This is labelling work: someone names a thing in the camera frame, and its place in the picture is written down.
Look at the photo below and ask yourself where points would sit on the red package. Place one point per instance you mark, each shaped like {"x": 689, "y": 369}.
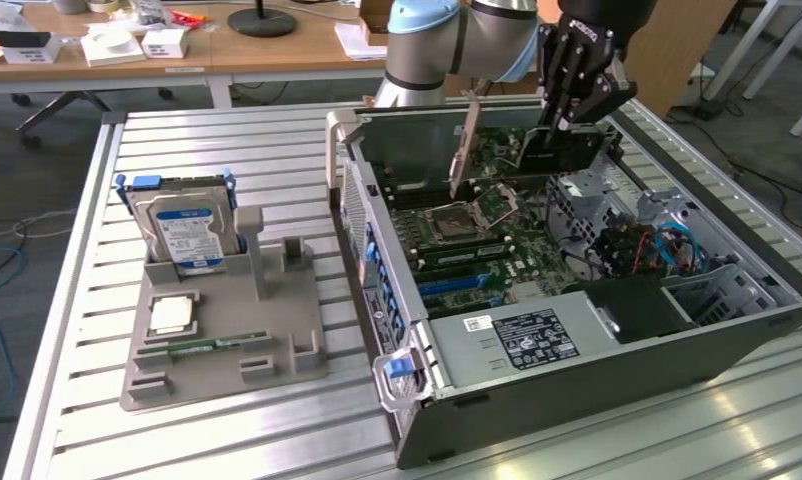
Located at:
{"x": 189, "y": 19}

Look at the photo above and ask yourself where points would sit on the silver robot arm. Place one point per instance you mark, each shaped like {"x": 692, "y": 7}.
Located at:
{"x": 433, "y": 50}

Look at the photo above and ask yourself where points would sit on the black graphics card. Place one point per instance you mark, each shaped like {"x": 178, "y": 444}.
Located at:
{"x": 560, "y": 155}

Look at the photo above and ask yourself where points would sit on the small white box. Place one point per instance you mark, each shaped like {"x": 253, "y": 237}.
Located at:
{"x": 165, "y": 45}

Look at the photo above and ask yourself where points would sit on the brown cardboard box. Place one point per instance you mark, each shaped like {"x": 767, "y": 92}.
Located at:
{"x": 373, "y": 20}

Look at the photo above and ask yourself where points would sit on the silver CPU chip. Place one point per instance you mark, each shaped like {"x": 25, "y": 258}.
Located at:
{"x": 172, "y": 316}

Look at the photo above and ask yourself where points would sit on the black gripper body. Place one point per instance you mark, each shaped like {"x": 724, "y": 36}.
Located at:
{"x": 613, "y": 20}

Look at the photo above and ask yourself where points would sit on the black and white box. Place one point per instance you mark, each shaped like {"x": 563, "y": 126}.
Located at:
{"x": 29, "y": 50}

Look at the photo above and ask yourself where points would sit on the blue expansion slot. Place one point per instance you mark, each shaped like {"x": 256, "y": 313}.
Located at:
{"x": 453, "y": 284}

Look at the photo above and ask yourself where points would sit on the open black PC case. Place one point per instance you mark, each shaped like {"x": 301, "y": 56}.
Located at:
{"x": 573, "y": 400}

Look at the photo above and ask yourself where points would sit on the black round lamp base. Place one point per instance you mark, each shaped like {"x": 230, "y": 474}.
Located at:
{"x": 261, "y": 22}

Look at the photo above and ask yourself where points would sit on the installed green RAM stick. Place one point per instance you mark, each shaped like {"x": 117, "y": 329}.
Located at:
{"x": 467, "y": 256}

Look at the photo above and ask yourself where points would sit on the metal socket cover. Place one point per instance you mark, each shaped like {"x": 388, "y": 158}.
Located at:
{"x": 500, "y": 207}

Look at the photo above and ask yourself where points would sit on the hard disk with blue caddy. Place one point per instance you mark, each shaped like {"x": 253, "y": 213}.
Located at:
{"x": 186, "y": 235}

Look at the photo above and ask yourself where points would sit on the gray power supply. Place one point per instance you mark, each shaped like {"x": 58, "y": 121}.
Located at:
{"x": 453, "y": 350}

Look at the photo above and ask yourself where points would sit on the CPU socket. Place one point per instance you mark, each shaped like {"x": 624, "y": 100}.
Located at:
{"x": 455, "y": 222}

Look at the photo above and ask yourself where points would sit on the gray parts rack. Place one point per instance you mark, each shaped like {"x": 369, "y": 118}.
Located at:
{"x": 286, "y": 310}

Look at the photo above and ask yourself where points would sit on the silver chipset heatsink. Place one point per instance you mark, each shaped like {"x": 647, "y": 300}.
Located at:
{"x": 529, "y": 291}

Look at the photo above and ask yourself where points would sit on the white box with tape roll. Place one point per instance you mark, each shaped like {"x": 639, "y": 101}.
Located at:
{"x": 109, "y": 47}

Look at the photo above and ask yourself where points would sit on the wooden cabinet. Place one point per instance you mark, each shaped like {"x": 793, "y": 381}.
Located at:
{"x": 673, "y": 50}

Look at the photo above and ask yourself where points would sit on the wooden desk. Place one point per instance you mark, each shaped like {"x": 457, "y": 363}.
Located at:
{"x": 273, "y": 55}

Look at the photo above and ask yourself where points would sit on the white table frame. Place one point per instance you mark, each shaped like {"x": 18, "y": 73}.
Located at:
{"x": 741, "y": 50}

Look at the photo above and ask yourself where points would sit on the green motherboard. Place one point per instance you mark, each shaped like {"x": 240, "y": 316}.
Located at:
{"x": 527, "y": 260}

